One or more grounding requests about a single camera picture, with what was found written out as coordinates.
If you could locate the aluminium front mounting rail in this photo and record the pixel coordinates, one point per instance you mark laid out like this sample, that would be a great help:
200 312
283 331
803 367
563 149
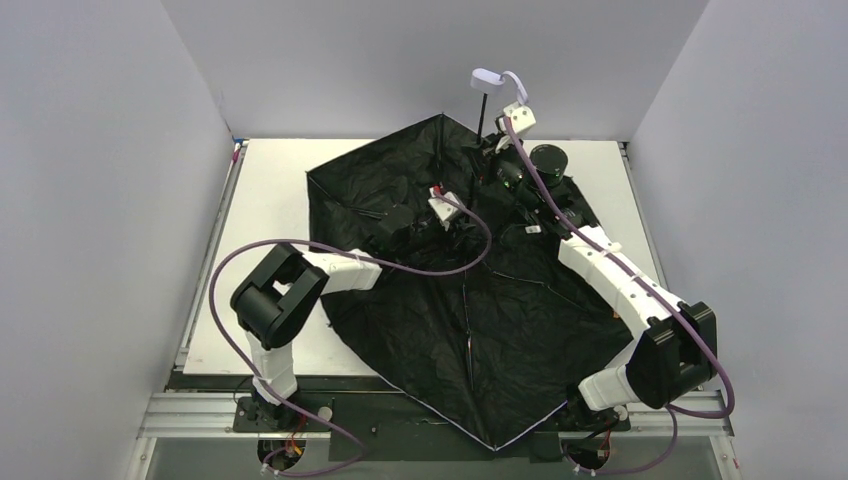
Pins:
225 415

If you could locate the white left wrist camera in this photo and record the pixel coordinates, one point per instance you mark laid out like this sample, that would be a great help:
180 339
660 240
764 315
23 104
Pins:
445 206

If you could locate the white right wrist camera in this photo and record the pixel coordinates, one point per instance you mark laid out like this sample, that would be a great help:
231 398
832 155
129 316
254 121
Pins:
522 120

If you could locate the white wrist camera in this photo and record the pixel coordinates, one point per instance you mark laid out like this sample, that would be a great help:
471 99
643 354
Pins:
522 120
445 206

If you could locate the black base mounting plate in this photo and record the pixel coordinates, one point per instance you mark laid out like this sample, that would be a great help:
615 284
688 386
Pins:
551 441

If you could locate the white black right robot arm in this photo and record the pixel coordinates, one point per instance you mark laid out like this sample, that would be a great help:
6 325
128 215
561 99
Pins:
674 343

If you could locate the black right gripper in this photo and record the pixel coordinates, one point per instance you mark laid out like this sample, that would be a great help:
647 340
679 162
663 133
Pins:
494 150

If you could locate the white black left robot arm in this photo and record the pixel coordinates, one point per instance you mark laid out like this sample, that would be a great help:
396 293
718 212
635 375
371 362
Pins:
350 269

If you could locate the lavender umbrella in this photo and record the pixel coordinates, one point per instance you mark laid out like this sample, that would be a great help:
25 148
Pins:
506 331

